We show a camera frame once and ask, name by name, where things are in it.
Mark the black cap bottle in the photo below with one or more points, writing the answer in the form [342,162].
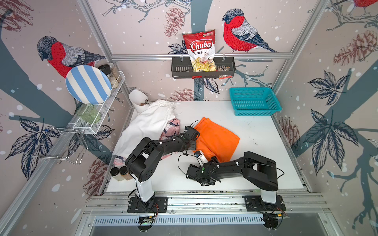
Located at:
[115,173]
[124,172]

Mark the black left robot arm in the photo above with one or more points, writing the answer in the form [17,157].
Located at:
[144,159]

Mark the clear acrylic wall shelf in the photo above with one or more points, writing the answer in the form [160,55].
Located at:
[79,125]

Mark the dark lid spice jar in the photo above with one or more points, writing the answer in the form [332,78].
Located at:
[106,69]

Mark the chrome wire wall rack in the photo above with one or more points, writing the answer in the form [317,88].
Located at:
[61,144]

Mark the small snack packet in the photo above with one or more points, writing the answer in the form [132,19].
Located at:
[223,68]

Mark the white ceramic cup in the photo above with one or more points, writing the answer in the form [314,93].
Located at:
[139,100]

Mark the blue white striped plate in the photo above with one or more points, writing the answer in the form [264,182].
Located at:
[88,85]

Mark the teal plastic basket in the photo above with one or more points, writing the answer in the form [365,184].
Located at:
[254,101]

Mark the pink patterned shorts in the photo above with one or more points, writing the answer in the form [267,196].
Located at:
[172,128]

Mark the green glass bowl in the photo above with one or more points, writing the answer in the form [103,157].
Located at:
[88,113]

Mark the red Chuba chips bag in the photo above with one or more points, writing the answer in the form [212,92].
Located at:
[201,49]

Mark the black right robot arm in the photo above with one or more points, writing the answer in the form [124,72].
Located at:
[257,169]

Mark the black wire wall basket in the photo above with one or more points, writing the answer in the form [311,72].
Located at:
[182,68]

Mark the white shorts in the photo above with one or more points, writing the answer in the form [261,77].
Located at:
[150,123]

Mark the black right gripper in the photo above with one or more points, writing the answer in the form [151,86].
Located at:
[212,163]

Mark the orange shorts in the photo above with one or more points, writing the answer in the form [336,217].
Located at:
[215,140]

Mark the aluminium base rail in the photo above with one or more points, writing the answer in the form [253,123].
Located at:
[194,208]

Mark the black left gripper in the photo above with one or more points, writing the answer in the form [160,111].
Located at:
[194,145]

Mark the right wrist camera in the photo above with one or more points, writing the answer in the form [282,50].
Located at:
[200,157]

